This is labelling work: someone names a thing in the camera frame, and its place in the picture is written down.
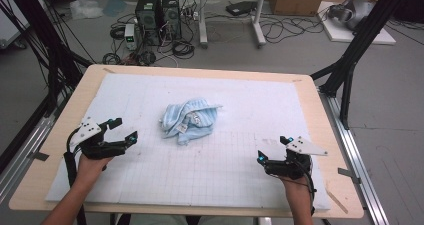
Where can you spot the thin wooden stick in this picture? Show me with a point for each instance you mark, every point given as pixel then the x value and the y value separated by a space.
pixel 337 201

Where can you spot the person's left hand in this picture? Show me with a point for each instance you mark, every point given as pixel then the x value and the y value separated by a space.
pixel 93 168

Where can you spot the white gridded foam mat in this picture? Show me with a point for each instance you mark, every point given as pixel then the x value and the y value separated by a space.
pixel 200 171

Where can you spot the person's legs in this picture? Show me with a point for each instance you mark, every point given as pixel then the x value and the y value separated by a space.
pixel 166 220

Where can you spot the black metal frame stand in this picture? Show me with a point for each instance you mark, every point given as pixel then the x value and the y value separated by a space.
pixel 360 45
pixel 50 51

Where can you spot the person's right hand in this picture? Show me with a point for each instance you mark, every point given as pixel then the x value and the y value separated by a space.
pixel 295 186

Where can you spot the grey headset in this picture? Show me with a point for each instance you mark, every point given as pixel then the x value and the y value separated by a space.
pixel 356 11

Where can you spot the aluminium rail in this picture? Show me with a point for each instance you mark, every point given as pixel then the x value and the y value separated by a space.
pixel 360 171
pixel 20 158

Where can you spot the light wooden table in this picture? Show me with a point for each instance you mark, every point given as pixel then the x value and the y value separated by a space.
pixel 336 125

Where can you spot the large black computer tower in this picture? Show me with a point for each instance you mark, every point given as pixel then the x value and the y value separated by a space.
pixel 148 18

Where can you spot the white floor board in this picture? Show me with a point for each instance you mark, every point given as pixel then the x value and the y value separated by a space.
pixel 343 35

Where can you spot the brown cardboard box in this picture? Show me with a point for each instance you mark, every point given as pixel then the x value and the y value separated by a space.
pixel 296 0

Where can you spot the white power supply box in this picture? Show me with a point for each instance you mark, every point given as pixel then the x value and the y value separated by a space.
pixel 130 36

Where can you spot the blue striped towel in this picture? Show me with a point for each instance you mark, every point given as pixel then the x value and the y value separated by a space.
pixel 190 121

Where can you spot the clear plastic bag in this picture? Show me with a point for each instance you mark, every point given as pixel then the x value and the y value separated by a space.
pixel 86 9

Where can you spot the slim black computer tower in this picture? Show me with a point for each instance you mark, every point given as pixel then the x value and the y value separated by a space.
pixel 171 15

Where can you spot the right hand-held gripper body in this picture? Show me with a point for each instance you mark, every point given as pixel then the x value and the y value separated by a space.
pixel 290 166

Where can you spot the white desk leg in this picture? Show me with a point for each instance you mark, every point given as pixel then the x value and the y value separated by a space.
pixel 258 18
pixel 202 18

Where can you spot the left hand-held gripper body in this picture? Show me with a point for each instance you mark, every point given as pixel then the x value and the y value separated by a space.
pixel 100 146

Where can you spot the grey tape piece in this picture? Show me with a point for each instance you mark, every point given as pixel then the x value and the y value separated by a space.
pixel 39 156
pixel 348 174

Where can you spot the flat black device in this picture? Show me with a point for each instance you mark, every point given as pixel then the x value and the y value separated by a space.
pixel 240 7

